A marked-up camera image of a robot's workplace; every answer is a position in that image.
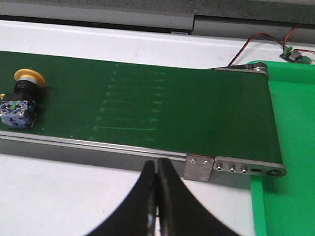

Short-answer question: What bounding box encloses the aluminium conveyor frame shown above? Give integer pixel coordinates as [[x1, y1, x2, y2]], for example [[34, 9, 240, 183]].
[[0, 63, 287, 177]]

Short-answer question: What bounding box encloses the grey metal rail channel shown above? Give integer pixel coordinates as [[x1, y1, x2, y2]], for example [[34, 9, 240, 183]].
[[0, 0, 315, 43]]

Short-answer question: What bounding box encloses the small green circuit board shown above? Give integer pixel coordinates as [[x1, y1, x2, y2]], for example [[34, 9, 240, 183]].
[[280, 47, 312, 64]]

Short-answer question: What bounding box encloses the metal conveyor bracket plate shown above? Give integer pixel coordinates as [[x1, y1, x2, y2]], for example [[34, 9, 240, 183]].
[[184, 154, 215, 182]]

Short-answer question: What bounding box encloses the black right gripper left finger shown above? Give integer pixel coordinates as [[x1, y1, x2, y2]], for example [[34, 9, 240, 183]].
[[88, 161, 157, 236]]

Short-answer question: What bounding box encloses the green plastic tray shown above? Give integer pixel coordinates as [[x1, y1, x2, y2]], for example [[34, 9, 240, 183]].
[[251, 61, 315, 236]]

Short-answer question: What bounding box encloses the green conveyor belt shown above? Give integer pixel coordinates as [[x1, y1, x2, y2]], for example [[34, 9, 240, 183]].
[[0, 51, 282, 164]]

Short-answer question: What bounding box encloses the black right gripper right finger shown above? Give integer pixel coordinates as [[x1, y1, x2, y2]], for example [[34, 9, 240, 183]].
[[157, 158, 237, 236]]

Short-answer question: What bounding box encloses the red and black wire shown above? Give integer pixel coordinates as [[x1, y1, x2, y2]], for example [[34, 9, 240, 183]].
[[227, 23, 315, 67]]

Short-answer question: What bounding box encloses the yellow emergency push button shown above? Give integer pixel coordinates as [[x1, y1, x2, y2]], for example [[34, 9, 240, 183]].
[[0, 69, 46, 129]]

